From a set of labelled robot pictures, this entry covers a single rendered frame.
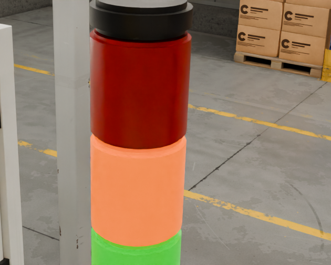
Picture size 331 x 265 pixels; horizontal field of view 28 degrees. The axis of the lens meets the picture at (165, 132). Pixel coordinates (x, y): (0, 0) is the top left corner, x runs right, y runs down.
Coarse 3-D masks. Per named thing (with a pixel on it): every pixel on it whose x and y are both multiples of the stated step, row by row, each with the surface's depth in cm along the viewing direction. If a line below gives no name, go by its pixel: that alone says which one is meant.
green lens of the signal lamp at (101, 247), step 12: (96, 240) 35; (168, 240) 35; (180, 240) 36; (96, 252) 35; (108, 252) 35; (120, 252) 34; (132, 252) 34; (144, 252) 34; (156, 252) 34; (168, 252) 35; (180, 252) 37; (96, 264) 36; (108, 264) 35; (120, 264) 34; (132, 264) 34; (144, 264) 34; (156, 264) 35; (168, 264) 35
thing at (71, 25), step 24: (72, 0) 282; (72, 24) 286; (72, 48) 290; (72, 72) 294; (72, 96) 299; (72, 120) 304; (72, 144) 308; (72, 168) 313; (72, 192) 318; (72, 216) 323; (72, 240) 328; (72, 264) 334
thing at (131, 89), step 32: (96, 32) 32; (96, 64) 31; (128, 64) 30; (160, 64) 30; (96, 96) 32; (128, 96) 31; (160, 96) 31; (96, 128) 33; (128, 128) 32; (160, 128) 32
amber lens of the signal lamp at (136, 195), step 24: (96, 144) 34; (96, 168) 33; (120, 168) 32; (144, 168) 32; (168, 168) 33; (96, 192) 34; (120, 192) 33; (144, 192) 33; (168, 192) 33; (96, 216) 35; (120, 216) 33; (144, 216) 33; (168, 216) 34; (120, 240) 34; (144, 240) 34
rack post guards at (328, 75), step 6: (330, 54) 793; (324, 60) 801; (330, 60) 796; (324, 66) 802; (330, 66) 798; (324, 72) 804; (330, 72) 800; (318, 78) 813; (324, 78) 807; (330, 78) 803
